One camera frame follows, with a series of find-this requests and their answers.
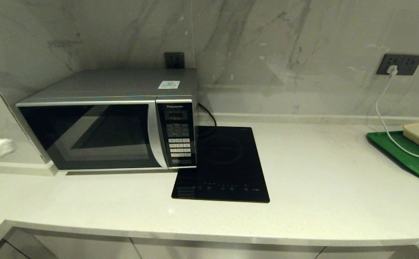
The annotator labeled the silver Panasonic microwave oven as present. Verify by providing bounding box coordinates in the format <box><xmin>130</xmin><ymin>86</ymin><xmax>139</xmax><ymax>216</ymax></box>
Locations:
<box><xmin>15</xmin><ymin>68</ymin><xmax>199</xmax><ymax>171</ymax></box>

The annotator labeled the grey cabinet corner panel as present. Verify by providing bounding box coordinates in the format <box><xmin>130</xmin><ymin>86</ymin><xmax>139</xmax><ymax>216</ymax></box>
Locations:
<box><xmin>0</xmin><ymin>240</ymin><xmax>28</xmax><ymax>259</ymax></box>

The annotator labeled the black induction cooktop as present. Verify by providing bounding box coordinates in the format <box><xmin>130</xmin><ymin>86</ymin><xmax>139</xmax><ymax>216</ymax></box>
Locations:
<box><xmin>171</xmin><ymin>126</ymin><xmax>270</xmax><ymax>204</ymax></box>

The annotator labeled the green plastic tray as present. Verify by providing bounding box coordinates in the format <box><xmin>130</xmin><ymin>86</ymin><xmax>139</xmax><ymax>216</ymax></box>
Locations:
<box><xmin>366</xmin><ymin>131</ymin><xmax>419</xmax><ymax>182</ymax></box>

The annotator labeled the dark single wall outlet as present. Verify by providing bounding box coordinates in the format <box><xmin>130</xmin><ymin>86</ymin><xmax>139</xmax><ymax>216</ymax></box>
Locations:
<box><xmin>164</xmin><ymin>52</ymin><xmax>185</xmax><ymax>69</ymax></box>

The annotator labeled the black cable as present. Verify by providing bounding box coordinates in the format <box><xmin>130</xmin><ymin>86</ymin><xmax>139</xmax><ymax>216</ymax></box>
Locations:
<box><xmin>199</xmin><ymin>104</ymin><xmax>217</xmax><ymax>137</ymax></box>

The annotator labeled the white power cable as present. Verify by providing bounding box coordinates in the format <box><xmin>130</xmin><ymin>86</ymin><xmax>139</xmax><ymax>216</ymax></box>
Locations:
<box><xmin>375</xmin><ymin>74</ymin><xmax>419</xmax><ymax>164</ymax></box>

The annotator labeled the dark wide wall outlet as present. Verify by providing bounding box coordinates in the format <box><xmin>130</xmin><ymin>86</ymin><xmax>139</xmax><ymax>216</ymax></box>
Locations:
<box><xmin>376</xmin><ymin>54</ymin><xmax>419</xmax><ymax>76</ymax></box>

